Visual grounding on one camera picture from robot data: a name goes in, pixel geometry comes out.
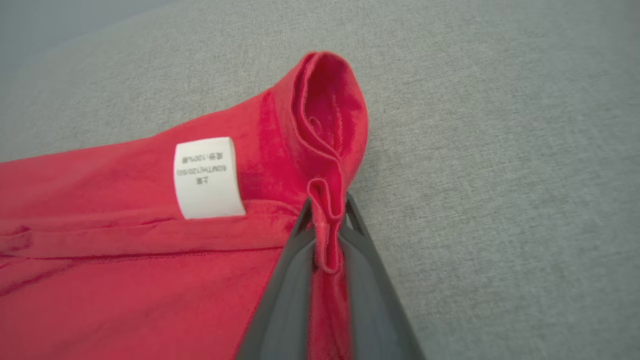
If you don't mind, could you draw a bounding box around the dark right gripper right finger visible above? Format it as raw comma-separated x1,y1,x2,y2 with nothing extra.
339,192,427,360

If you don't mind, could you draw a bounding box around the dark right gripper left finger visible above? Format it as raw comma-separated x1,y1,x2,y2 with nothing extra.
234,196,317,360

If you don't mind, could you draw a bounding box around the red Bulls jersey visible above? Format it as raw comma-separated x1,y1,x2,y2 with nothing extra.
0,50,370,360

